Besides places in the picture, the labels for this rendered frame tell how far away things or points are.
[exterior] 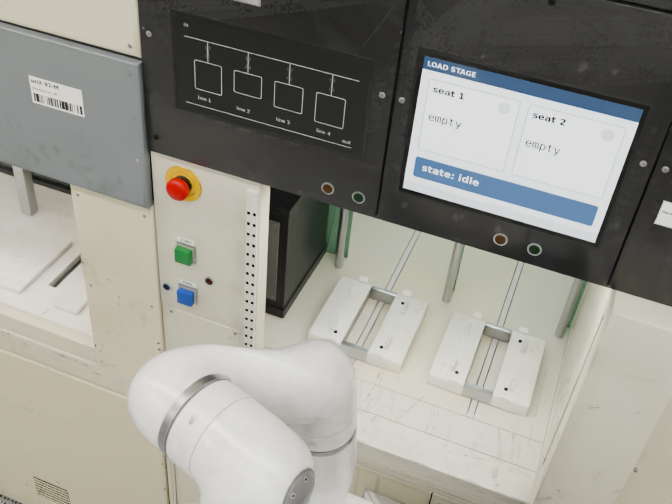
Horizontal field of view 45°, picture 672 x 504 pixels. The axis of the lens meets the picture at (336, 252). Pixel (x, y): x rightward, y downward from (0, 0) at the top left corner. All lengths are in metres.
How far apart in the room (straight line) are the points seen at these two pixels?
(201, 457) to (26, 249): 1.33
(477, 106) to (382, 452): 0.77
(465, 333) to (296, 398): 0.95
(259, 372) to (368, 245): 1.18
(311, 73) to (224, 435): 0.56
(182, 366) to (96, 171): 0.66
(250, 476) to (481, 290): 1.26
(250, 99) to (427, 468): 0.78
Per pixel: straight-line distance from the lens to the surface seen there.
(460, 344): 1.80
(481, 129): 1.13
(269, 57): 1.19
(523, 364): 1.80
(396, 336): 1.78
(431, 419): 1.69
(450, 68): 1.10
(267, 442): 0.81
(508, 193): 1.17
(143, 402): 0.87
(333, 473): 1.09
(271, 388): 0.91
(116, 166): 1.44
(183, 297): 1.54
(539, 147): 1.12
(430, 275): 1.99
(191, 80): 1.27
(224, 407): 0.83
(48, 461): 2.28
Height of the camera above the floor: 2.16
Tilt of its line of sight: 40 degrees down
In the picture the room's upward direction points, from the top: 6 degrees clockwise
